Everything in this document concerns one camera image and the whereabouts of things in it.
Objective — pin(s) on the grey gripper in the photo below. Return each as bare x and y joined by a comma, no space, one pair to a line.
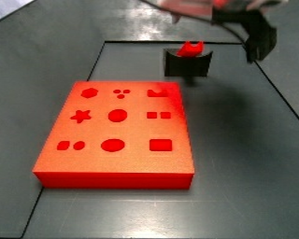
202,7

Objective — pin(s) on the red arch-shaped bar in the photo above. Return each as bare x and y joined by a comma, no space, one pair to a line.
190,50

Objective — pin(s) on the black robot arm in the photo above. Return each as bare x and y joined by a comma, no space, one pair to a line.
244,12

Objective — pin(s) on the black cradle fixture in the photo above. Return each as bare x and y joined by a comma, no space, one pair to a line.
186,66

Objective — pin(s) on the red shape-sorting block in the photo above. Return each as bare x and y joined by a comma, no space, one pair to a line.
119,138

